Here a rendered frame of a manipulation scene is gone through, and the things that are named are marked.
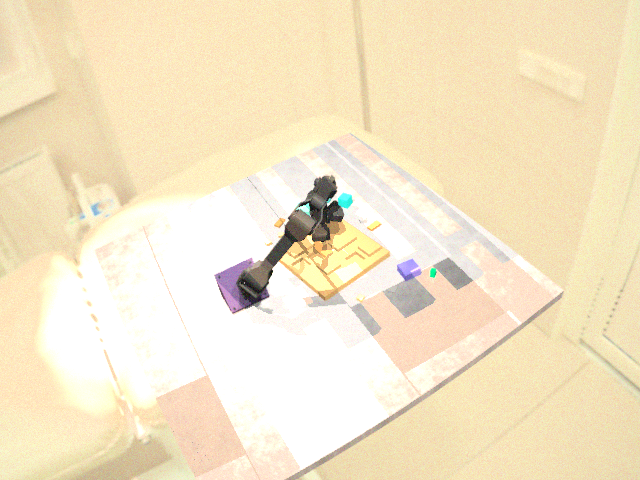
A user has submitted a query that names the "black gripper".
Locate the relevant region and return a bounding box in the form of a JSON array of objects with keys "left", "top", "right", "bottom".
[{"left": 309, "top": 206, "right": 330, "bottom": 242}]

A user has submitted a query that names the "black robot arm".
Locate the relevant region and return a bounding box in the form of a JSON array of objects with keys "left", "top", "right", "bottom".
[{"left": 236, "top": 174, "right": 344, "bottom": 299}]

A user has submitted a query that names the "cyan cube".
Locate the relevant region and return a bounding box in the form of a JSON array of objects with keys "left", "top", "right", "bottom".
[{"left": 338, "top": 192, "right": 353, "bottom": 209}]

